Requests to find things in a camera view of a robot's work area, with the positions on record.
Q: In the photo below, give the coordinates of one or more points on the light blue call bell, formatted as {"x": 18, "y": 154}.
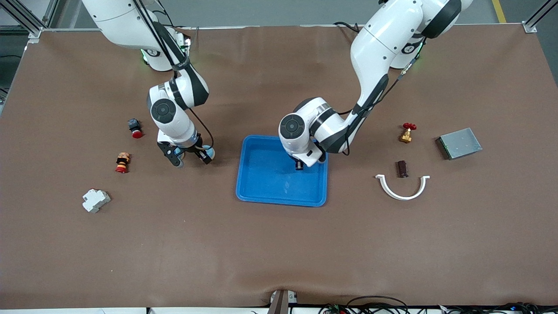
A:
{"x": 209, "y": 151}

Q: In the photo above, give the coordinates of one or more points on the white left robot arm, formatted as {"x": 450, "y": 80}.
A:
{"x": 383, "y": 39}

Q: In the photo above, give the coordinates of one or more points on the blue plastic tray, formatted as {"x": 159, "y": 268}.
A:
{"x": 270, "y": 183}

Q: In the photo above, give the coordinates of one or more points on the red yellow black stacked switch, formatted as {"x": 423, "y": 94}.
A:
{"x": 122, "y": 163}

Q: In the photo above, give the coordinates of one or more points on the white circuit breaker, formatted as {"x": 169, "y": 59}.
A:
{"x": 96, "y": 200}

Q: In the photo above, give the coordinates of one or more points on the grey metal table bracket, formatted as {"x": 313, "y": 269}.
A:
{"x": 279, "y": 303}

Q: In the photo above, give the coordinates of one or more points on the red emergency stop button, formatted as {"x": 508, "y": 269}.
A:
{"x": 135, "y": 127}

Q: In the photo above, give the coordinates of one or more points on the aluminium frame profile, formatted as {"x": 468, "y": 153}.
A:
{"x": 529, "y": 27}
{"x": 26, "y": 24}

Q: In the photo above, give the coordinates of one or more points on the grey metal box module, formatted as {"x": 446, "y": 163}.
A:
{"x": 460, "y": 144}

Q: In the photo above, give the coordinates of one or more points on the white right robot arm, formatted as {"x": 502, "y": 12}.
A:
{"x": 174, "y": 117}

